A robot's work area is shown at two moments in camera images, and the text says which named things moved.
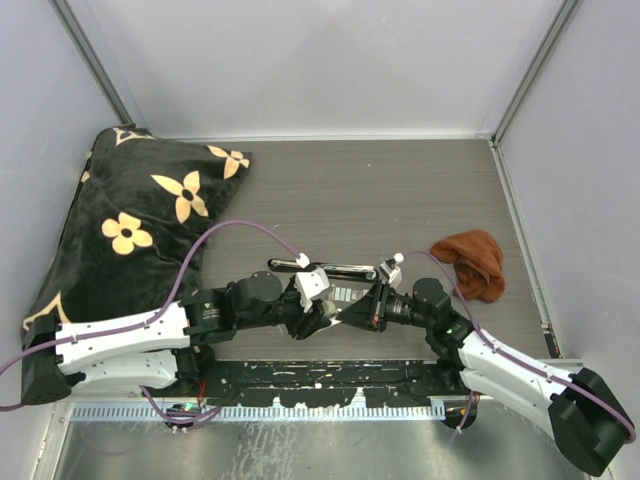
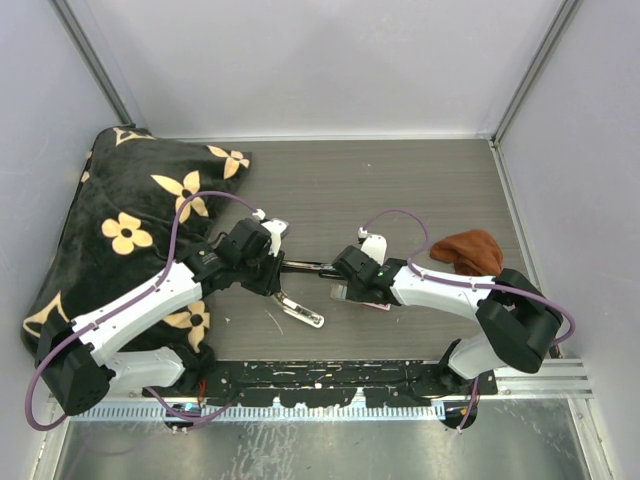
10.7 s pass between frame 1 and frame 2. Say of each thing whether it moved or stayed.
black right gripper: moved
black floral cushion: stayed
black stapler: stayed
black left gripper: moved
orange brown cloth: stayed
